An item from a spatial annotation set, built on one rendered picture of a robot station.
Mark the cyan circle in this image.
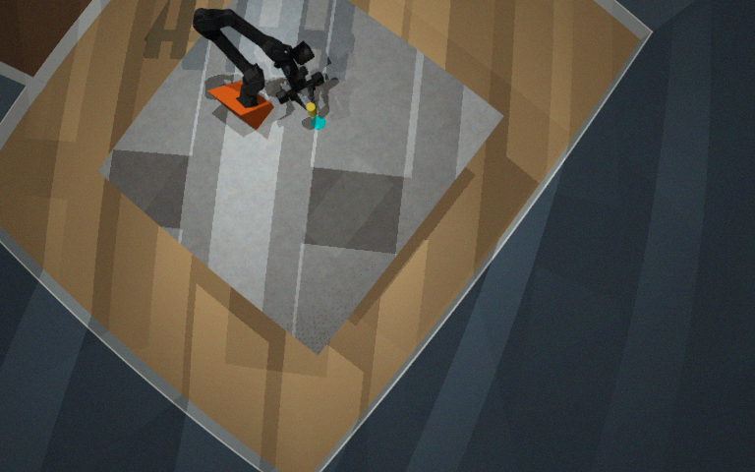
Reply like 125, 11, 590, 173
311, 116, 325, 130

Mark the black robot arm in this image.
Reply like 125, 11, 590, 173
193, 8, 315, 108

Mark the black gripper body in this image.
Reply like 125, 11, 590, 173
276, 67, 324, 105

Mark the yellow tall cylinder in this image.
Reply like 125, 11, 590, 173
306, 102, 318, 117

